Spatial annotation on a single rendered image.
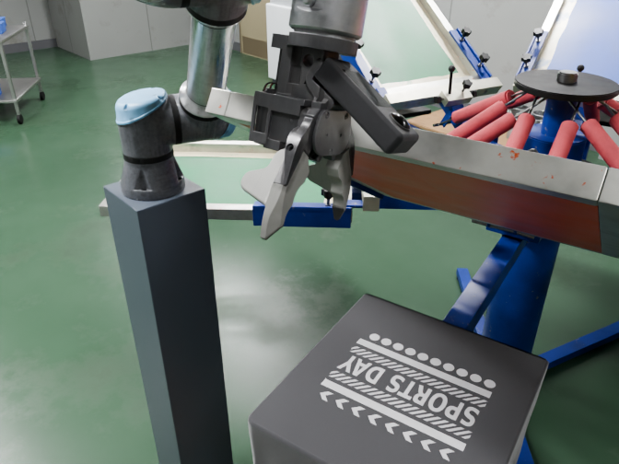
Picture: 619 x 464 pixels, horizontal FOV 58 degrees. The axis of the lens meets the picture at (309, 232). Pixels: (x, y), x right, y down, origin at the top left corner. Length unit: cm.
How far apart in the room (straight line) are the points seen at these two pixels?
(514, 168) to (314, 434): 64
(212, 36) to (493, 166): 64
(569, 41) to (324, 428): 222
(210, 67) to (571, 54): 197
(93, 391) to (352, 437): 173
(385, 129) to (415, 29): 225
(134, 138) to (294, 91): 77
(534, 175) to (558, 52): 220
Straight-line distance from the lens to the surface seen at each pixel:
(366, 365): 123
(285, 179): 54
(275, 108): 58
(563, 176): 66
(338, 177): 63
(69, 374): 278
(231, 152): 226
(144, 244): 137
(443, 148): 69
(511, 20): 558
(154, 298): 145
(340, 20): 57
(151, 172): 135
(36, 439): 256
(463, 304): 149
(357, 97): 55
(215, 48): 115
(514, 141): 178
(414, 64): 258
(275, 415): 113
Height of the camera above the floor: 179
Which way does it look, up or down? 30 degrees down
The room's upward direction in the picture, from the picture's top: straight up
